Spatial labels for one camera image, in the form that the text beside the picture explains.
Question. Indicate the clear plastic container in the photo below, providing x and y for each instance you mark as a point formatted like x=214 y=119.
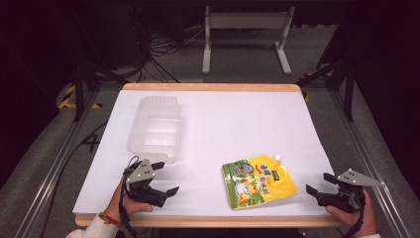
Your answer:
x=155 y=129

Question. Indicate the aluminium floor rail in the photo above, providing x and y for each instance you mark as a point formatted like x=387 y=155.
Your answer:
x=62 y=152
x=363 y=145

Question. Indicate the black tripod stand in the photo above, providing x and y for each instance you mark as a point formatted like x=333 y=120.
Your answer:
x=81 y=86
x=348 y=89

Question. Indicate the yellow black hazard tape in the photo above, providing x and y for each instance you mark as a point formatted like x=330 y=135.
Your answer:
x=306 y=96
x=69 y=95

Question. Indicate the black tape cross mark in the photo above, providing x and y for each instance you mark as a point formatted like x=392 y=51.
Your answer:
x=91 y=142

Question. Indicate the person's left hand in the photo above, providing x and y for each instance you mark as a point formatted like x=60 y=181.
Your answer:
x=116 y=206

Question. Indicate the white metal stand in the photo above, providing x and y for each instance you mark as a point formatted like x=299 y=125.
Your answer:
x=247 y=20

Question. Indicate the white table sheet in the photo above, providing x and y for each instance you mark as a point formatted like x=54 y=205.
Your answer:
x=231 y=125

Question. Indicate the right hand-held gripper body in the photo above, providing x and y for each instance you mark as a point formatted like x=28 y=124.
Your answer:
x=343 y=200

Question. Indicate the person's right hand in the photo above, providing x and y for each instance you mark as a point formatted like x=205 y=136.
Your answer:
x=355 y=223

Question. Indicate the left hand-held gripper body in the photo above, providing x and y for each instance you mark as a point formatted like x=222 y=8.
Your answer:
x=140 y=175

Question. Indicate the yellow spouted pouch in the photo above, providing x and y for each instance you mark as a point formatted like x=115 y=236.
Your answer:
x=257 y=181

